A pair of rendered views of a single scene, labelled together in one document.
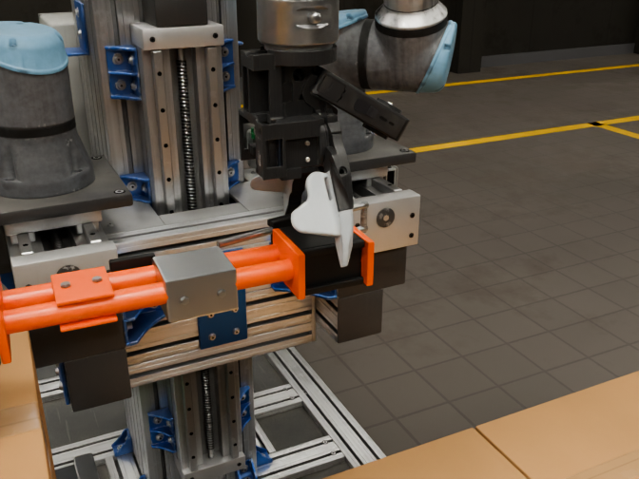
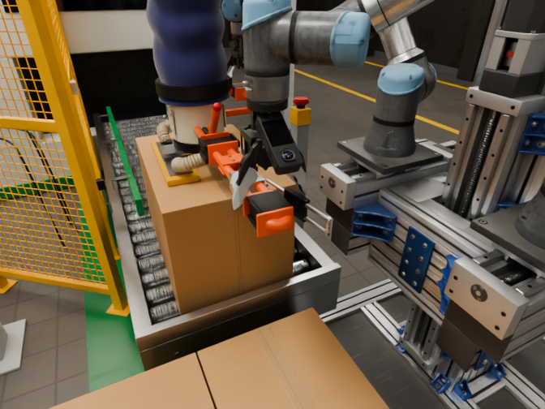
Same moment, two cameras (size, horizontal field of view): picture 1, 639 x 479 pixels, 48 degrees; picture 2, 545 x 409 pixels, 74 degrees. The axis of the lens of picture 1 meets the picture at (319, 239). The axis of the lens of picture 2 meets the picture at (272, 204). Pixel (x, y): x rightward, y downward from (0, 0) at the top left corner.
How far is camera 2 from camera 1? 92 cm
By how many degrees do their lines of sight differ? 78
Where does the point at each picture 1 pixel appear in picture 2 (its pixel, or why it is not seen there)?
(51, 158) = (376, 135)
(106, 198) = (375, 164)
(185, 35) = (492, 100)
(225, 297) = not seen: hidden behind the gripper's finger
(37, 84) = (384, 97)
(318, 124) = (250, 139)
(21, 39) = (387, 73)
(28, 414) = not seen: hidden behind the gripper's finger
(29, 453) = (214, 199)
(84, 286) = (229, 159)
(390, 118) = (272, 158)
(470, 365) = not seen: outside the picture
